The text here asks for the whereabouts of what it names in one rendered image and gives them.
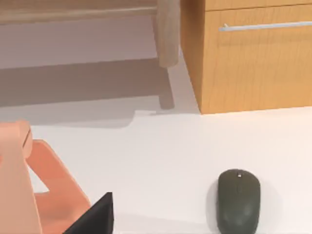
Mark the wooden cupboard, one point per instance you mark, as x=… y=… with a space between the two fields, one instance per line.
x=243 y=73

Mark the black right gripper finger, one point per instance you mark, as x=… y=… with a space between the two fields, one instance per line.
x=101 y=217

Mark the dark grey computer mouse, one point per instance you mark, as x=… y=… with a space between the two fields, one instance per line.
x=238 y=202

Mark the wooden drawer front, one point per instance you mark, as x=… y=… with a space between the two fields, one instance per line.
x=258 y=65

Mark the salmon-coloured stand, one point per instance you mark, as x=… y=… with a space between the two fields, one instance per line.
x=36 y=185

